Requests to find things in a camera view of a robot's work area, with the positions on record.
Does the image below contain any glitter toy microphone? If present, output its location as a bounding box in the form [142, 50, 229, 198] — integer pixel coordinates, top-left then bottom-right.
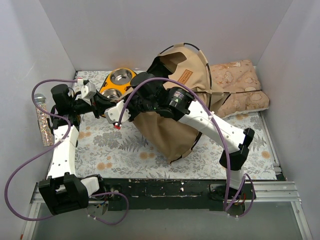
[33, 93, 54, 147]

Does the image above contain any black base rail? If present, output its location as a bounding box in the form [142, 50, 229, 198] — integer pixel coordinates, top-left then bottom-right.
[77, 177, 258, 212]

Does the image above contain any floral table mat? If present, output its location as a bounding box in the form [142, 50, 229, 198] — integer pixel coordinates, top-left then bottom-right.
[59, 69, 278, 181]

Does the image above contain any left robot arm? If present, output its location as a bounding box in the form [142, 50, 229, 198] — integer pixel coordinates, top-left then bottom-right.
[39, 81, 115, 215]

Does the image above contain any beige patterned pillow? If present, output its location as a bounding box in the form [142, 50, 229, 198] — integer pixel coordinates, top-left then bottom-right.
[210, 59, 270, 119]

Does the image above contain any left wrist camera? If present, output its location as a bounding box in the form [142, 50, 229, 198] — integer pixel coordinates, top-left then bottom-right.
[80, 82, 97, 105]

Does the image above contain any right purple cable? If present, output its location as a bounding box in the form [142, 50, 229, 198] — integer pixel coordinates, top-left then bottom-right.
[114, 76, 257, 219]

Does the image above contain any yellow double pet bowl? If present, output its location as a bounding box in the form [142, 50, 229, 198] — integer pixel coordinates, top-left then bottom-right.
[99, 67, 137, 104]

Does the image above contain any beige fabric pet tent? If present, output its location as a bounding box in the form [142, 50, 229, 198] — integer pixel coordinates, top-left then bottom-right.
[128, 43, 227, 164]

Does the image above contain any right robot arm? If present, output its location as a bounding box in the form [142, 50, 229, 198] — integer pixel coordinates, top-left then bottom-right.
[126, 72, 255, 199]

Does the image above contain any purple cable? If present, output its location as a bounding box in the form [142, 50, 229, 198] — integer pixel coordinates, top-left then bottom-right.
[114, 76, 257, 219]
[4, 78, 130, 226]

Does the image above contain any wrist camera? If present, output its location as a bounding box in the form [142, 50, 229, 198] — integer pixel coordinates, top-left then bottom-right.
[104, 100, 131, 124]
[80, 82, 97, 105]

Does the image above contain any aluminium frame rail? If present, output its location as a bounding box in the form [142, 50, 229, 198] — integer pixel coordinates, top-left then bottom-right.
[21, 181, 312, 240]

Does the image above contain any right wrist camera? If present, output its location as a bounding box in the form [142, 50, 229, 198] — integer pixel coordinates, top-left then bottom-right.
[104, 100, 131, 124]

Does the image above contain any black microphone stand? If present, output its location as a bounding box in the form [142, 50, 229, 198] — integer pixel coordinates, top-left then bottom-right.
[46, 114, 60, 135]

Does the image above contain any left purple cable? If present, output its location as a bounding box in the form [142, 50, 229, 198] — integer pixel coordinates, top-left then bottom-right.
[4, 78, 130, 226]

